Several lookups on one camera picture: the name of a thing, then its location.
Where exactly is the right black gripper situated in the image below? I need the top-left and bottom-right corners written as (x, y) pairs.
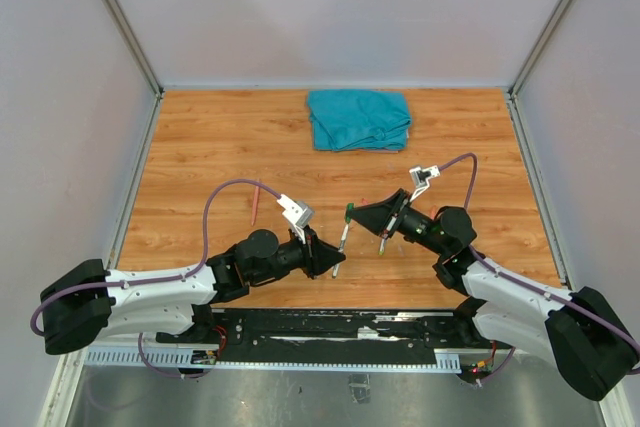
top-left (347, 188), bottom-right (448, 256)

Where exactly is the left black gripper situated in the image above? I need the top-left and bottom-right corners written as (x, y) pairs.
top-left (250, 225), bottom-right (346, 284)

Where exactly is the pink pen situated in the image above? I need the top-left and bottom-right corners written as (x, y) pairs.
top-left (250, 180), bottom-right (261, 227)

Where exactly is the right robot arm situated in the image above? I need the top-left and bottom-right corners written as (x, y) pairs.
top-left (346, 189), bottom-right (639, 401)

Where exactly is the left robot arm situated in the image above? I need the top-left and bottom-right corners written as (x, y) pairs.
top-left (32, 228), bottom-right (346, 355)

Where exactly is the black tipped white pen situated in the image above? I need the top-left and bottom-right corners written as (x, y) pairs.
top-left (331, 223), bottom-right (349, 279)

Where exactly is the teal folded cloth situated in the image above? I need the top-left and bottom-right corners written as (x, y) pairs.
top-left (306, 89), bottom-right (412, 152)

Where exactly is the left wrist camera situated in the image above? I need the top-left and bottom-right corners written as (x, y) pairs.
top-left (277, 194), bottom-right (314, 232)

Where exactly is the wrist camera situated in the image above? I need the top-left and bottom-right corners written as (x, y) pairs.
top-left (409, 165), bottom-right (440, 202)
top-left (277, 194), bottom-right (314, 232)

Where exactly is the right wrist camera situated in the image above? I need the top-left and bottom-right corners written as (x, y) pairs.
top-left (409, 165), bottom-right (440, 202)

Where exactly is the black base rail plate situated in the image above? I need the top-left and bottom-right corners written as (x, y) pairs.
top-left (154, 307), bottom-right (492, 365)

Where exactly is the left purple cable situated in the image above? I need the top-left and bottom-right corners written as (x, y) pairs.
top-left (30, 179), bottom-right (281, 336)

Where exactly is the grey slotted cable duct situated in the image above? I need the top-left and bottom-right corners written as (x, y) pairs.
top-left (85, 346), bottom-right (461, 373)

